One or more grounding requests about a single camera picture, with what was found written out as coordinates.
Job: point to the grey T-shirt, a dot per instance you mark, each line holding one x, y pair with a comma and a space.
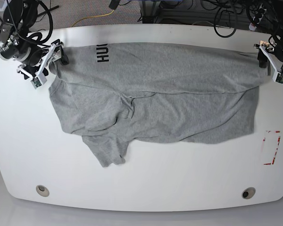
113, 94

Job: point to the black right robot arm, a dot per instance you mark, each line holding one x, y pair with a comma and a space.
26, 11

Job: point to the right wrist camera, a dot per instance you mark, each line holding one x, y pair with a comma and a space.
38, 81

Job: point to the red tape marking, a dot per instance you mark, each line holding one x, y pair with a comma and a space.
270, 146

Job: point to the left table grommet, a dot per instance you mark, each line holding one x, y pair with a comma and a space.
42, 191

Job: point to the black frame base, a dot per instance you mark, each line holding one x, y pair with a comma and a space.
187, 12

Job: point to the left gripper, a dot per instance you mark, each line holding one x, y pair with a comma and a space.
270, 53

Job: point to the white power strip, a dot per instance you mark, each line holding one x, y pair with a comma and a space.
257, 17

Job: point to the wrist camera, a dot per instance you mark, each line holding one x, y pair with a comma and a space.
38, 81
278, 77

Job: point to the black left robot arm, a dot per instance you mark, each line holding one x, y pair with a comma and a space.
278, 14

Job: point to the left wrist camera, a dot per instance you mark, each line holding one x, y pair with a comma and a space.
278, 77

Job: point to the table grommet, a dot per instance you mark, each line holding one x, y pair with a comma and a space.
248, 193
42, 191

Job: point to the right table grommet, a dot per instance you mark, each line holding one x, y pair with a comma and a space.
248, 193

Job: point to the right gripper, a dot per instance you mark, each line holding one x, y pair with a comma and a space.
33, 55

